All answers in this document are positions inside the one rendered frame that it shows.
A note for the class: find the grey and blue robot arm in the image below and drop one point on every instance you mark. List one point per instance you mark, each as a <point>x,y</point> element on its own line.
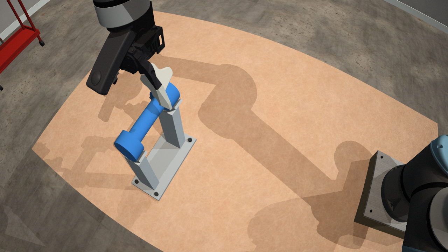
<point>416,192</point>

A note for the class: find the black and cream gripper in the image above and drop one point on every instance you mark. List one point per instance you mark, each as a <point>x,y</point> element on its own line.
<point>143,47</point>

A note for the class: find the blue dumbbell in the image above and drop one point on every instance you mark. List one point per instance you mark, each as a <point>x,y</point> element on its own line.
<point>129,143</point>

